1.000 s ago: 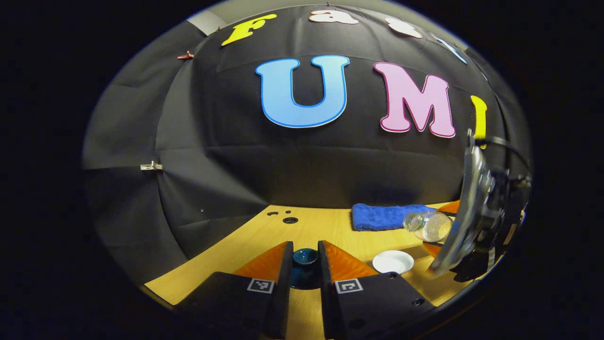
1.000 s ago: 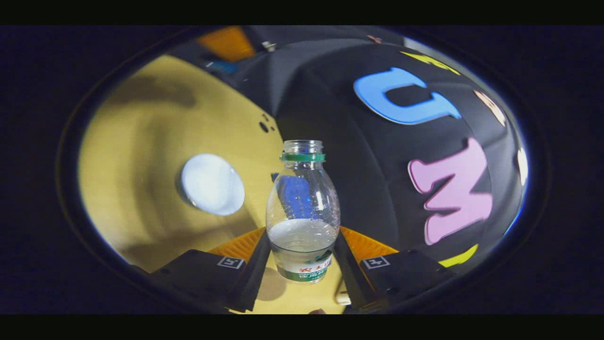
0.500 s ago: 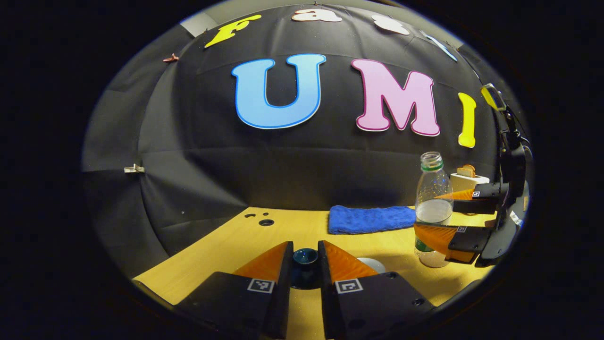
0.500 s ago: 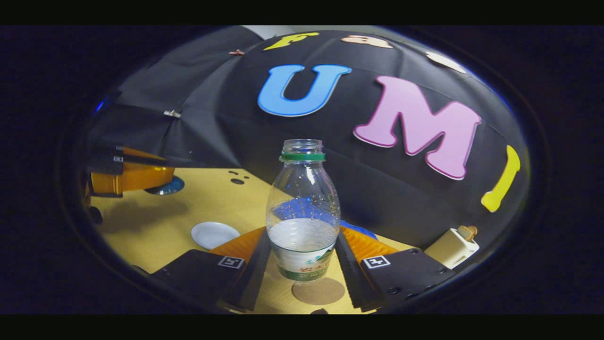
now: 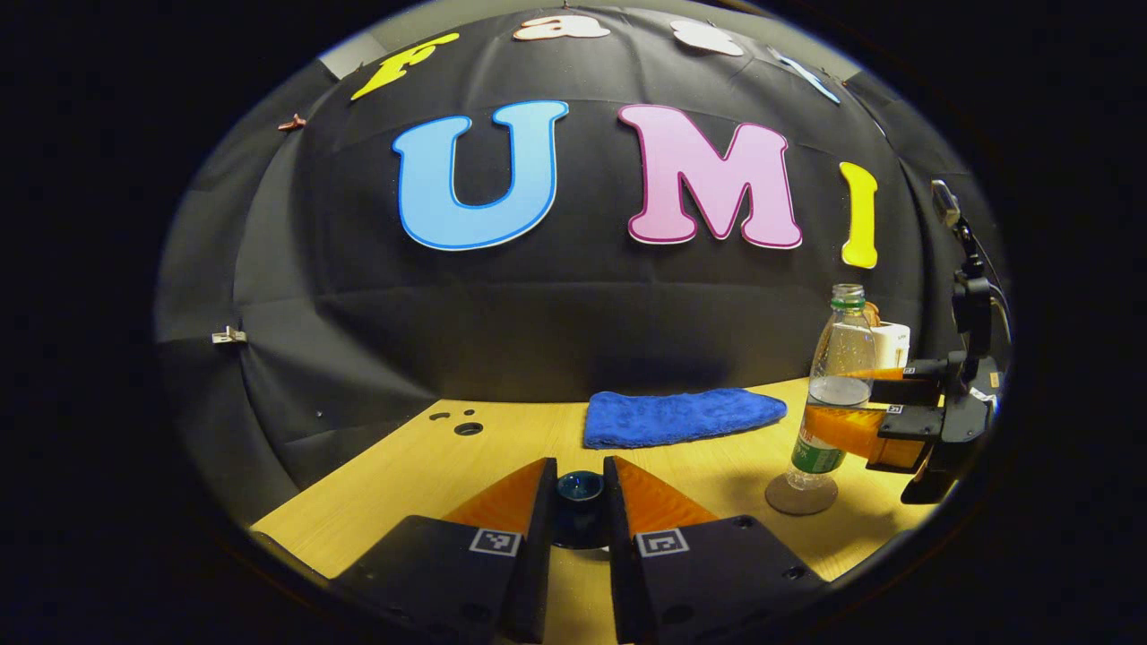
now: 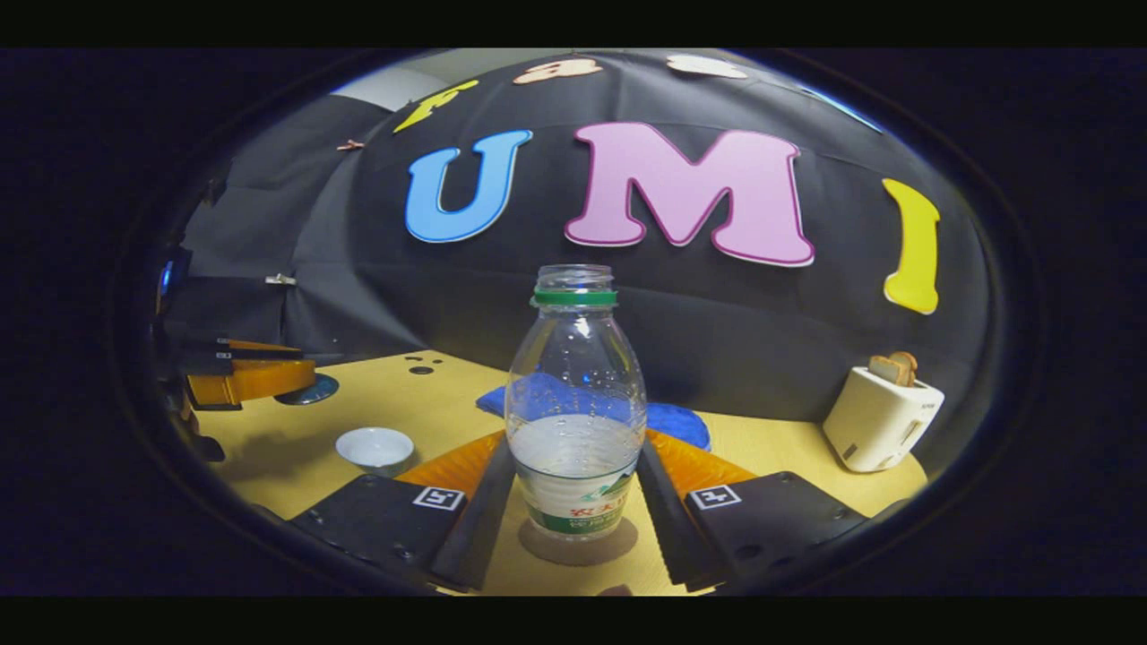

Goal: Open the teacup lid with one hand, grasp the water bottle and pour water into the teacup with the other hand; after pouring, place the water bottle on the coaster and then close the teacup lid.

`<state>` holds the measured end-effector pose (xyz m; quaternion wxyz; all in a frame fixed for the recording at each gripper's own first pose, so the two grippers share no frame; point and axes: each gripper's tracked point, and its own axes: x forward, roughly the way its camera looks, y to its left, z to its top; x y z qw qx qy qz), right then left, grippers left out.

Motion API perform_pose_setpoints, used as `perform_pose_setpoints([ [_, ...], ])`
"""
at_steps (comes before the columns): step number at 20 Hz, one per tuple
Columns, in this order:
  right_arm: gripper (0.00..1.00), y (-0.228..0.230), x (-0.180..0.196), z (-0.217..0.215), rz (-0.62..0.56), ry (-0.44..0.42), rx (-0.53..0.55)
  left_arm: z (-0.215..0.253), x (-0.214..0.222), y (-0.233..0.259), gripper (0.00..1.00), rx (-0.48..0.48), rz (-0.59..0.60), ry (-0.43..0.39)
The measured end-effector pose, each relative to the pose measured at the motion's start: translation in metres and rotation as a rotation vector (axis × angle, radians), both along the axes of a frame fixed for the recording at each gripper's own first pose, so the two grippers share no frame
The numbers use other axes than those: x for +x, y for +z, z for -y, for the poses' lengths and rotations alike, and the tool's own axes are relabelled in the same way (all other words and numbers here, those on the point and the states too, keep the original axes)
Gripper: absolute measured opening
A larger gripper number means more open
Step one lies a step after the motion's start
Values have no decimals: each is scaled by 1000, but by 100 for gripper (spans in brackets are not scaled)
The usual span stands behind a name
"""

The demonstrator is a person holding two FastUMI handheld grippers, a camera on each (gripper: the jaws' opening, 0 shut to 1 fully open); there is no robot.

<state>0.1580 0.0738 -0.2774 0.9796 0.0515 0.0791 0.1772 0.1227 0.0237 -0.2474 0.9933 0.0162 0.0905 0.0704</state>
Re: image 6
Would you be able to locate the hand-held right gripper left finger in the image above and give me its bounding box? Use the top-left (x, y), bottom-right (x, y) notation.
top-left (291, 430), bottom-right (518, 594)

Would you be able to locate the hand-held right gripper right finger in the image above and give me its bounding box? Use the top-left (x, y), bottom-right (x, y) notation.
top-left (634, 428), bottom-right (868, 594)

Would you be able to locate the brown round coaster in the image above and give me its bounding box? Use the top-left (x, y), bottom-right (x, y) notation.
top-left (519, 515), bottom-right (640, 567)

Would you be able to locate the dark blue teacup lid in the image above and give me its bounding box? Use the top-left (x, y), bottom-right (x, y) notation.
top-left (273, 374), bottom-right (341, 407)

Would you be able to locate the white teacup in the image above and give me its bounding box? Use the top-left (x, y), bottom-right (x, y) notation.
top-left (336, 427), bottom-right (416, 477)

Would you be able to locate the clear plastic water bottle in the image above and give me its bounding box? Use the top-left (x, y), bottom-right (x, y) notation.
top-left (505, 264), bottom-right (648, 541)

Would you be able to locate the blue towel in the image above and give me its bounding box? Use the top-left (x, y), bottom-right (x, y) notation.
top-left (475, 372), bottom-right (711, 452)

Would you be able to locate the black backdrop cloth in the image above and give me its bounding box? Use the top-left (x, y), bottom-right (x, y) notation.
top-left (179, 49), bottom-right (991, 467)

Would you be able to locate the white toaster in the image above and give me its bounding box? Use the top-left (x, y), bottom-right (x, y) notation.
top-left (823, 363), bottom-right (944, 473)

